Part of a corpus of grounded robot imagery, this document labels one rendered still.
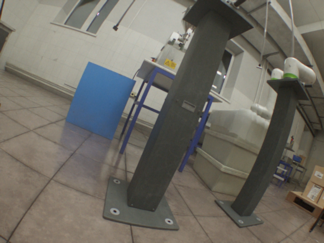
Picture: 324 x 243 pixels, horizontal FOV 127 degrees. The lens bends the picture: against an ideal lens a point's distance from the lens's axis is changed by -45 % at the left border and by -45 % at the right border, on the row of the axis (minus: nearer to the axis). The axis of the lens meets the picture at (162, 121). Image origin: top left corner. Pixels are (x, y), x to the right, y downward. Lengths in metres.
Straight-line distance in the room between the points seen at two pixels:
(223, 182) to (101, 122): 1.18
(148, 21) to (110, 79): 2.25
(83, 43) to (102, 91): 2.01
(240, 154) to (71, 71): 3.04
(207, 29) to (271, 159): 0.78
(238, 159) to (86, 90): 1.43
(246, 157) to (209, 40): 0.96
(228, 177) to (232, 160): 0.14
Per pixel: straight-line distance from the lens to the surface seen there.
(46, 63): 3.48
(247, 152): 1.26
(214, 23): 0.66
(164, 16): 3.57
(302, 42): 4.83
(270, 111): 1.42
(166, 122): 0.49
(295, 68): 1.19
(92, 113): 1.40
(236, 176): 1.28
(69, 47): 3.33
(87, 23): 3.92
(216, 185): 1.22
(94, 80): 1.40
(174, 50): 1.39
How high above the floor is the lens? 0.39
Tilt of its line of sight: 2 degrees down
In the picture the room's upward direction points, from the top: 23 degrees clockwise
